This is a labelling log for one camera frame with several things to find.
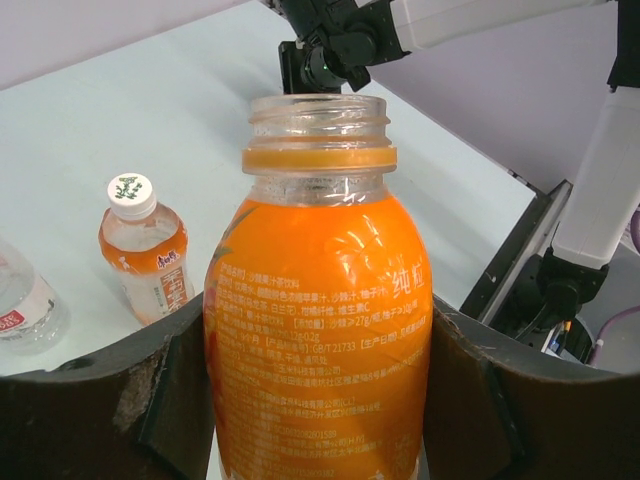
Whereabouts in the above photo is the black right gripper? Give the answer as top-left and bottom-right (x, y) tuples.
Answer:
(278, 30), (373, 94)

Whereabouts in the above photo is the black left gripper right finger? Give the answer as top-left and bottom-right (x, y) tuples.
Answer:
(423, 299), (639, 479)

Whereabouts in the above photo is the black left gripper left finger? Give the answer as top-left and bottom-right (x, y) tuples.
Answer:
(1, 296), (215, 479)

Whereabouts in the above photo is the tall orange tea bottle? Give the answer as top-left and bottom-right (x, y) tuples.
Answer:
(98, 200), (195, 326)

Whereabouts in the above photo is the small orange juice bottle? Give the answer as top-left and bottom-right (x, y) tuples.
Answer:
(203, 94), (434, 479)

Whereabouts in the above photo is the white tea bottle cap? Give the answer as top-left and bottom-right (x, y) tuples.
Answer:
(107, 173), (157, 221)

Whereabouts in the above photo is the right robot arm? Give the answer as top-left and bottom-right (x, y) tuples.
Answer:
(266, 1), (639, 272)

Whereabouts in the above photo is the clear water bottle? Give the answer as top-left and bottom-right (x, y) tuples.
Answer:
(1, 239), (70, 355)

